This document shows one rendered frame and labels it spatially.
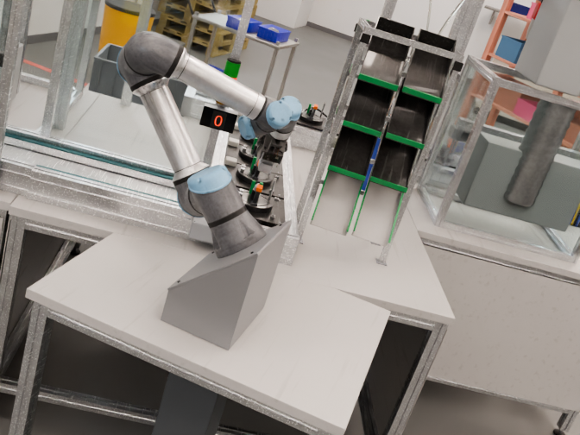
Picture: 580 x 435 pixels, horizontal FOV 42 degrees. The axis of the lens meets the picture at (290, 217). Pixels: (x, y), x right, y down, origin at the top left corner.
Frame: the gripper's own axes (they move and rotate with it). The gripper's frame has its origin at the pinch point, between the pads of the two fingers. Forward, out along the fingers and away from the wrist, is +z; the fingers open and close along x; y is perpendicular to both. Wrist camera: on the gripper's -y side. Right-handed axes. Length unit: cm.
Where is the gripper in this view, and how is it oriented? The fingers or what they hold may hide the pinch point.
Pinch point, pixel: (267, 156)
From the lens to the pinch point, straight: 260.0
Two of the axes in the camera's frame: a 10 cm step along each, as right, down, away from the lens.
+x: 9.6, 2.5, 1.4
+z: -2.4, 4.2, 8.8
